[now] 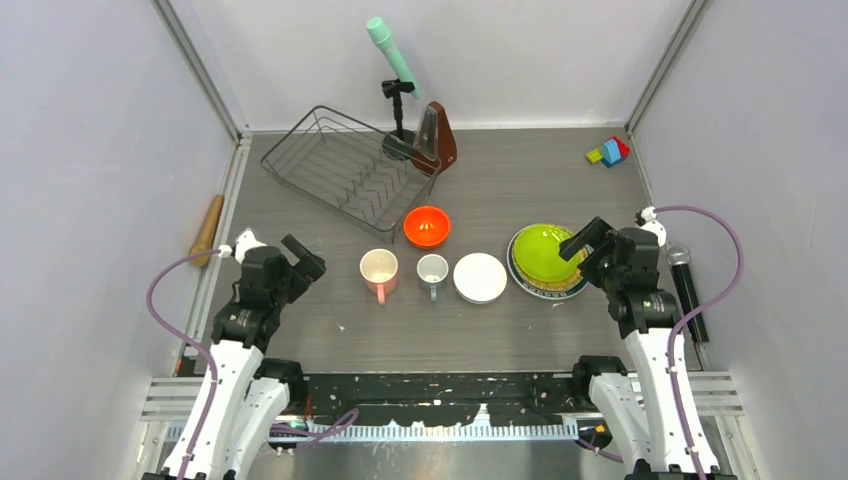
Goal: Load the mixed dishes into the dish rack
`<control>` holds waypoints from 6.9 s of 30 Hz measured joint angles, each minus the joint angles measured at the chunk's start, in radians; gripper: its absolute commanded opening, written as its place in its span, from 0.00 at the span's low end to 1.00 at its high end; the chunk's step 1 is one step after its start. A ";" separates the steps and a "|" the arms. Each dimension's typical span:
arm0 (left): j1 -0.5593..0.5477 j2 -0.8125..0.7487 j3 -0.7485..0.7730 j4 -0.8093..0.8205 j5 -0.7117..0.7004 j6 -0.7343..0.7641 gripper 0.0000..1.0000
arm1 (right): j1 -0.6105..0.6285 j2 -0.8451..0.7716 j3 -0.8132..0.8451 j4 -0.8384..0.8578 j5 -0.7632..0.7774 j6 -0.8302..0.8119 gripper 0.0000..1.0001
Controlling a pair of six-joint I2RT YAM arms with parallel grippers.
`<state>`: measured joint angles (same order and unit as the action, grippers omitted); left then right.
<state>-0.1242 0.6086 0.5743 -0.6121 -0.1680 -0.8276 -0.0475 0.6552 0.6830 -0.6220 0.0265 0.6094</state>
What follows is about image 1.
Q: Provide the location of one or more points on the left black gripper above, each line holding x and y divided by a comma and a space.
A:
312, 270

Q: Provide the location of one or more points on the wooden rolling pin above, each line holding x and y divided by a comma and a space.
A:
206, 235

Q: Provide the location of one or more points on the brown metronome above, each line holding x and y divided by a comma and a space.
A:
434, 147

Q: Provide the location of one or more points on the large green-rimmed plate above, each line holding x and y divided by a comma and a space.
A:
537, 288

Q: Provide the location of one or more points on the pink mug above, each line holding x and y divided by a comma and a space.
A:
379, 270

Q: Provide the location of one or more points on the white bowl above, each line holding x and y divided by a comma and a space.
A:
479, 278

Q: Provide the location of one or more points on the colourful toy blocks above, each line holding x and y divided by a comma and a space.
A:
612, 152

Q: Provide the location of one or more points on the lime green plate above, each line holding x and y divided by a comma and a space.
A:
536, 252

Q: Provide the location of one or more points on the black microphone stand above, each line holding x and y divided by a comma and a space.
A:
398, 119

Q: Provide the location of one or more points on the teal microphone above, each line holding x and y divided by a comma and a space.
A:
382, 37

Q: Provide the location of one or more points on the black handheld microphone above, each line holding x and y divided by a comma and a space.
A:
682, 277

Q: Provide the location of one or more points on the black wire dish rack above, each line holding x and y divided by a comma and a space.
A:
365, 175

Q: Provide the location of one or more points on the grey mug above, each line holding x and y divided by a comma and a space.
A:
432, 271

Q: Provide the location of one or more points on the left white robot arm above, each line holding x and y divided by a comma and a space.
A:
243, 391

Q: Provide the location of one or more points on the orange bowl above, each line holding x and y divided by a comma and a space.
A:
427, 227

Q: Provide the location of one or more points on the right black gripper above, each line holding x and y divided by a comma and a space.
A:
597, 233

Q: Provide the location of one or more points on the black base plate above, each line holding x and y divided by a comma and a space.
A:
440, 399

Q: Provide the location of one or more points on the woven bamboo tray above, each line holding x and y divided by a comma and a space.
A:
566, 283

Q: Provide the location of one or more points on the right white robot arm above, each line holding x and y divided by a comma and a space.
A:
659, 436

